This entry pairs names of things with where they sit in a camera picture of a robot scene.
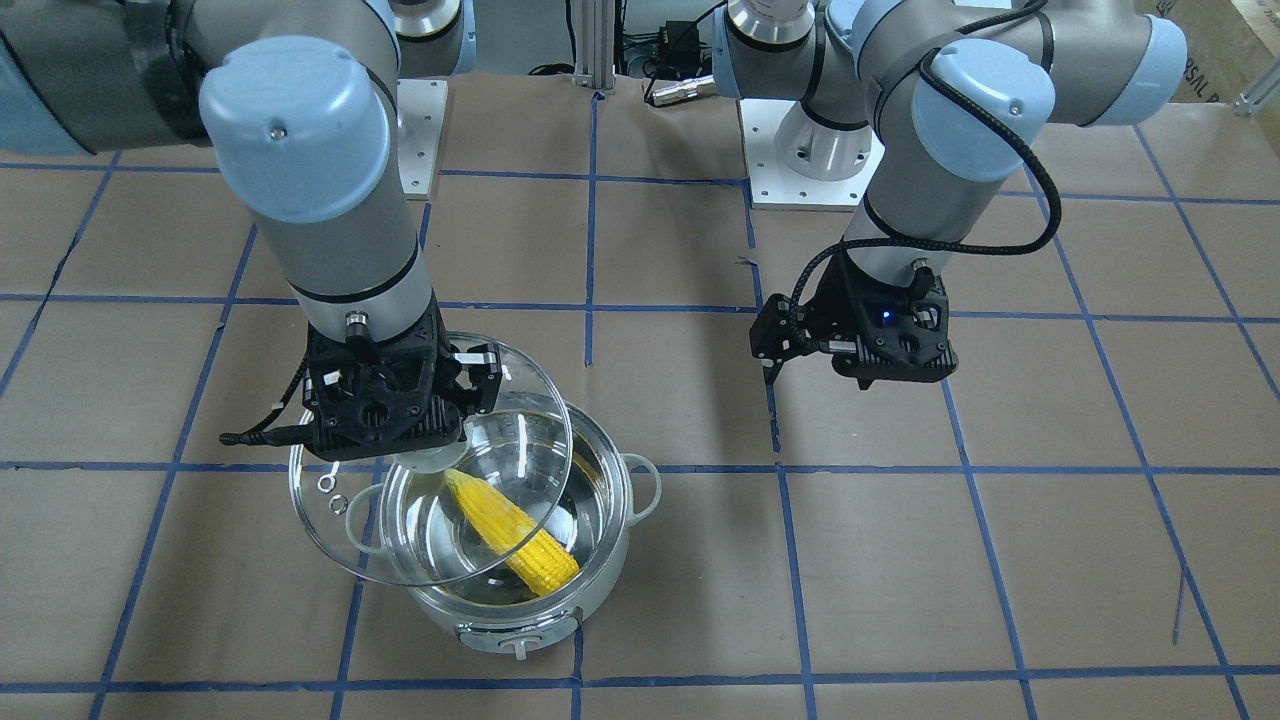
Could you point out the brown paper table cover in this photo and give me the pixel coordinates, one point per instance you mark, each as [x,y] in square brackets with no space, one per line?
[1081,522]

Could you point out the glass pot lid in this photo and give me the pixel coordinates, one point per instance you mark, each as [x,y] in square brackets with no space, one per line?
[322,491]

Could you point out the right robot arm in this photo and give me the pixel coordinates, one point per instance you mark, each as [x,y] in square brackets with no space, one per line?
[299,102]

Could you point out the yellow corn cob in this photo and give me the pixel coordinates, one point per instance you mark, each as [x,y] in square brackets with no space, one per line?
[532,553]

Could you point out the aluminium frame post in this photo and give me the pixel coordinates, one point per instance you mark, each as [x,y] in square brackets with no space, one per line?
[596,41]

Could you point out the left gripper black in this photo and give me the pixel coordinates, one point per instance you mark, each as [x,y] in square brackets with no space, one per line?
[826,312]

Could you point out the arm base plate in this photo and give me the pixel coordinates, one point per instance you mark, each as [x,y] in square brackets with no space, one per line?
[796,164]
[422,105]

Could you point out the cardboard box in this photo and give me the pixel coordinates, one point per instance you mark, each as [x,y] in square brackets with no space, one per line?
[1231,45]

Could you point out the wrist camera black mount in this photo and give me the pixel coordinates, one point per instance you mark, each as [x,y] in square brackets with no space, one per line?
[350,388]

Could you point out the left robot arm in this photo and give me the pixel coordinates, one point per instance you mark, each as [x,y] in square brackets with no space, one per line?
[956,94]

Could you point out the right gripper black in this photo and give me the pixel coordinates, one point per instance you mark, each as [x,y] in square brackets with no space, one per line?
[478,366]

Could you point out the white steel cooking pot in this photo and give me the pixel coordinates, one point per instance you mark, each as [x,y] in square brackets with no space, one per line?
[555,463]

